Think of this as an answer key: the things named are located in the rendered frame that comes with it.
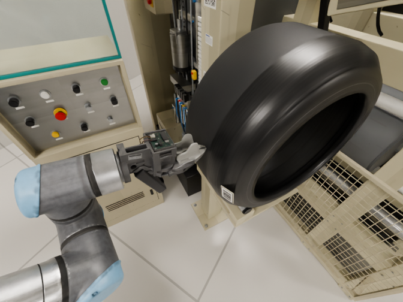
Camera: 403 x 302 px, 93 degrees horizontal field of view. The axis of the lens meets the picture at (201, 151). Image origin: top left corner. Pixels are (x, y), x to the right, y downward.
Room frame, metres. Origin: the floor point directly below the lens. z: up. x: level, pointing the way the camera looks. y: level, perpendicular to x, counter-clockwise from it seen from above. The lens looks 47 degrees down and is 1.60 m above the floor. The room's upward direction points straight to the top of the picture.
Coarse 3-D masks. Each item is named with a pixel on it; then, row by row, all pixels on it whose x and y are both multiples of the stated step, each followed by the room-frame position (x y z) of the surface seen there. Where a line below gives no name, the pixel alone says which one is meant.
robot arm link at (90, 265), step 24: (72, 240) 0.13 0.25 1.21; (96, 240) 0.13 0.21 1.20; (48, 264) 0.08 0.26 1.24; (72, 264) 0.08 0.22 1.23; (96, 264) 0.09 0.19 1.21; (120, 264) 0.10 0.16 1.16; (0, 288) 0.04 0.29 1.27; (24, 288) 0.04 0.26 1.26; (48, 288) 0.05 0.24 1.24; (72, 288) 0.05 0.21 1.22; (96, 288) 0.05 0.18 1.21
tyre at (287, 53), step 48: (240, 48) 0.50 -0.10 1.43; (288, 48) 0.44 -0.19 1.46; (336, 48) 0.41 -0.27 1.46; (240, 96) 0.37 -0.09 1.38; (288, 96) 0.33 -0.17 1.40; (336, 96) 0.36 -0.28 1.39; (240, 144) 0.29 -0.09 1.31; (288, 144) 0.62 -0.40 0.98; (336, 144) 0.48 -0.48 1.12; (240, 192) 0.27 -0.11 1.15
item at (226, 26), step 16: (224, 0) 0.69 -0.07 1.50; (240, 0) 0.72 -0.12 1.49; (208, 16) 0.75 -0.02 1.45; (224, 16) 0.69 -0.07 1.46; (240, 16) 0.72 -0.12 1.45; (208, 32) 0.75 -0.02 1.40; (224, 32) 0.70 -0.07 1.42; (240, 32) 0.73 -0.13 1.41; (208, 48) 0.75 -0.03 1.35; (224, 48) 0.70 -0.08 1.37; (208, 64) 0.75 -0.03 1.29; (208, 192) 0.70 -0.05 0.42; (208, 208) 0.69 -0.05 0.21
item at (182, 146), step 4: (184, 136) 0.34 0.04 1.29; (188, 136) 0.35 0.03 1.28; (184, 140) 0.34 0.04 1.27; (188, 140) 0.35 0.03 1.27; (192, 140) 0.35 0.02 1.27; (176, 144) 0.33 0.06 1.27; (180, 144) 0.34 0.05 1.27; (184, 144) 0.34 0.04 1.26; (188, 144) 0.34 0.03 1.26; (180, 148) 0.33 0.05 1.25; (184, 148) 0.34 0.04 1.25; (200, 148) 0.34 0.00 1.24; (180, 152) 0.32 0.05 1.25; (176, 156) 0.32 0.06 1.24
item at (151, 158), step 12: (156, 132) 0.32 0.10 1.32; (120, 144) 0.27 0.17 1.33; (144, 144) 0.28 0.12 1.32; (156, 144) 0.28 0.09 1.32; (168, 144) 0.29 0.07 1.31; (120, 156) 0.24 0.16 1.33; (132, 156) 0.25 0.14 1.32; (144, 156) 0.26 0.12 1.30; (156, 156) 0.26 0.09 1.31; (168, 156) 0.27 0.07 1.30; (132, 168) 0.25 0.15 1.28; (144, 168) 0.26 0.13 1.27; (156, 168) 0.25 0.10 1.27; (168, 168) 0.26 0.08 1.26
